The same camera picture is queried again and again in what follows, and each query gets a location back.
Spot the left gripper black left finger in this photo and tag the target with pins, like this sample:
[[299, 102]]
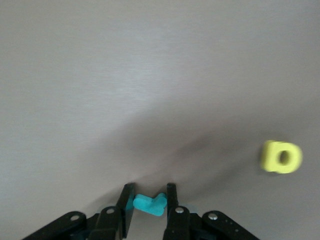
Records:
[[107, 225]]

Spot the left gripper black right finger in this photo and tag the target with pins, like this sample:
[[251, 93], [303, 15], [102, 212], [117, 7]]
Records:
[[175, 225]]

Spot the teal foam letter r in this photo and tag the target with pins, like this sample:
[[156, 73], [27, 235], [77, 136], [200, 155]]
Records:
[[147, 203]]

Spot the yellow letter o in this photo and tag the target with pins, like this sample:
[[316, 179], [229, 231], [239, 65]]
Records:
[[270, 157]]

